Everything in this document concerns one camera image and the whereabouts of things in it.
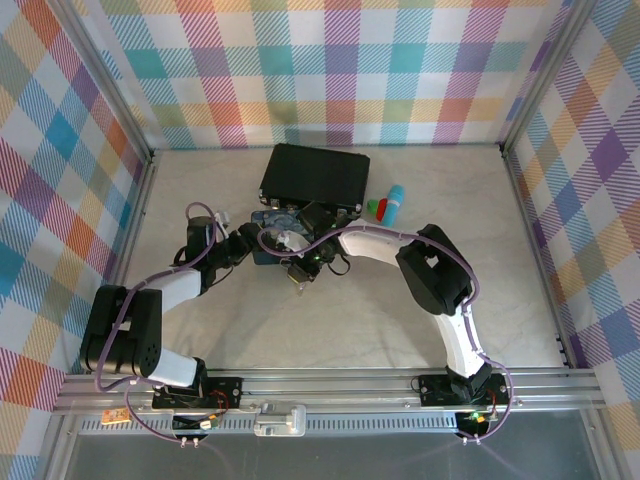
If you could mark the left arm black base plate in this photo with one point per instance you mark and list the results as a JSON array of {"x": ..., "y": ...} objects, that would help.
[{"x": 225, "y": 390}]

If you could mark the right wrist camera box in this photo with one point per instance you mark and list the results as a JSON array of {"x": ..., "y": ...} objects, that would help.
[{"x": 292, "y": 242}]

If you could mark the black right controller board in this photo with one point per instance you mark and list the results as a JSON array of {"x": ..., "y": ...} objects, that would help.
[{"x": 474, "y": 424}]

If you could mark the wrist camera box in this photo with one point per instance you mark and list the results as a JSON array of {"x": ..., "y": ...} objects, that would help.
[
  {"x": 292, "y": 242},
  {"x": 223, "y": 218}
]

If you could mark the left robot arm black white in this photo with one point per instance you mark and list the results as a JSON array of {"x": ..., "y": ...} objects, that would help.
[{"x": 125, "y": 330}]

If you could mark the teal pen-shaped device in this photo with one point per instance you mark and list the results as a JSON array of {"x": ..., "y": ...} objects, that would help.
[{"x": 395, "y": 202}]

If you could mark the grey metal latch bracket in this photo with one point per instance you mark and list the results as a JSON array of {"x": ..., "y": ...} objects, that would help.
[{"x": 280, "y": 421}]

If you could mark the small silver padlock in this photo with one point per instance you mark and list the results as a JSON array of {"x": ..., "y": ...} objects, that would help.
[{"x": 286, "y": 262}]

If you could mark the black controller board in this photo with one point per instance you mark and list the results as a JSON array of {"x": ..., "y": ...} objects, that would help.
[
  {"x": 192, "y": 424},
  {"x": 474, "y": 424}
]

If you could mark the orange sticker tag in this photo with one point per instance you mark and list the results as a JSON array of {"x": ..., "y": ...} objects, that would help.
[{"x": 115, "y": 415}]

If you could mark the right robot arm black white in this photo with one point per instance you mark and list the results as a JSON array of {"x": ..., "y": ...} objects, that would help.
[{"x": 435, "y": 275}]

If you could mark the green red strawberry toy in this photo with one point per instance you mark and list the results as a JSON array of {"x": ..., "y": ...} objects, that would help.
[{"x": 378, "y": 209}]

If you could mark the aluminium corner post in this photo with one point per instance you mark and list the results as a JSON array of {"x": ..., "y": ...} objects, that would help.
[
  {"x": 105, "y": 90},
  {"x": 545, "y": 75}
]

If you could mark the aluminium frame rail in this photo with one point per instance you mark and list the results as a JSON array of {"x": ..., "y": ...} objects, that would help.
[{"x": 325, "y": 387}]

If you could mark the black hard carrying case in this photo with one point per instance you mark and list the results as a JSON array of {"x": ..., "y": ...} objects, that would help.
[{"x": 315, "y": 172}]

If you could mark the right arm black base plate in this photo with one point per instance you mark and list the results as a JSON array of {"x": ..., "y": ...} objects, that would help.
[{"x": 435, "y": 390}]

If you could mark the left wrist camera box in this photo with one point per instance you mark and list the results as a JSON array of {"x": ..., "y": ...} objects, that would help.
[{"x": 223, "y": 218}]

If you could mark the black left controller board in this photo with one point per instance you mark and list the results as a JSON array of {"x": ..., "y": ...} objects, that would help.
[{"x": 192, "y": 424}]

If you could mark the starry night painted box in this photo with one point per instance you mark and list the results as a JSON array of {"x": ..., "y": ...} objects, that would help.
[{"x": 270, "y": 219}]

